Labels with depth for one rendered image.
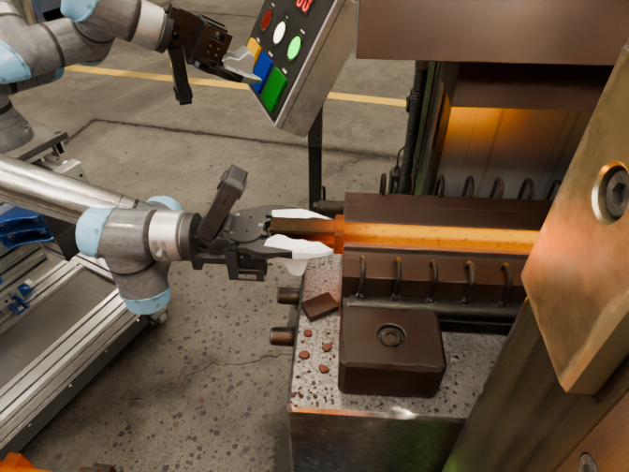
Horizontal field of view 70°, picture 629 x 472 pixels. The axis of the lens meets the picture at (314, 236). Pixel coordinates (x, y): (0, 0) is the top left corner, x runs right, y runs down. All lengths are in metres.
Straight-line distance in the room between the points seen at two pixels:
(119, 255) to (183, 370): 1.07
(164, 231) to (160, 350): 1.17
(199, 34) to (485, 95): 0.58
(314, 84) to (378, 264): 0.47
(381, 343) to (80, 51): 0.72
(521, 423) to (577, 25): 0.32
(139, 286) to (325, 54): 0.55
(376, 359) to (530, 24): 0.35
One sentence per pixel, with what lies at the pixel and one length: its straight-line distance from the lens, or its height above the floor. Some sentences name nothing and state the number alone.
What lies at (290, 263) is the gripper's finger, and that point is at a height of 0.97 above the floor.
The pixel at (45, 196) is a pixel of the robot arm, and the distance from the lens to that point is 0.85.
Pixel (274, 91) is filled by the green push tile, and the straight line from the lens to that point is 0.99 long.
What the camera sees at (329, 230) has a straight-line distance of 0.61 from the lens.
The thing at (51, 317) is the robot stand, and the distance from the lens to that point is 1.76.
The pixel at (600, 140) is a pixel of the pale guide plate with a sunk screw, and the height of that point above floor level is 1.30.
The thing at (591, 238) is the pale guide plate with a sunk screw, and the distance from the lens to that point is 0.27.
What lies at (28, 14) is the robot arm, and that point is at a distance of 1.33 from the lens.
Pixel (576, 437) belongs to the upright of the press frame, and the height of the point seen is 1.15.
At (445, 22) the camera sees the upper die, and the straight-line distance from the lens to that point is 0.42.
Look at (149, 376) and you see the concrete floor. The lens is 1.75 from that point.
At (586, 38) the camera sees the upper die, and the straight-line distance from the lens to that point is 0.46.
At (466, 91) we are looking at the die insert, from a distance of 0.49.
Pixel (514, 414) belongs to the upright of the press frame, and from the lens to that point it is 0.42.
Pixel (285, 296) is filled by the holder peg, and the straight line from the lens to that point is 0.71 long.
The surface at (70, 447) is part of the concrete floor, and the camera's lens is 1.71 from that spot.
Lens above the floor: 1.42
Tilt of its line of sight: 42 degrees down
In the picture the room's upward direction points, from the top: straight up
